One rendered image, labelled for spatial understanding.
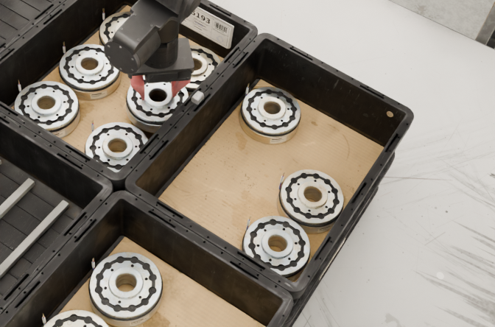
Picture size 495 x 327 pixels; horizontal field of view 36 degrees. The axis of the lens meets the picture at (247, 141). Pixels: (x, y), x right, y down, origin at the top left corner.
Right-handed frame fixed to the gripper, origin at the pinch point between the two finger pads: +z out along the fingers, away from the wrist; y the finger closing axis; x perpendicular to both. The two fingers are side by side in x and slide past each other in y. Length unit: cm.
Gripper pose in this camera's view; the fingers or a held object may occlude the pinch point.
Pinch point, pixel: (158, 92)
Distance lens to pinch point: 125.7
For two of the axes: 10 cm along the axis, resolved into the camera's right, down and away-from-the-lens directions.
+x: -2.1, -8.0, 5.6
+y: 9.7, -1.0, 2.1
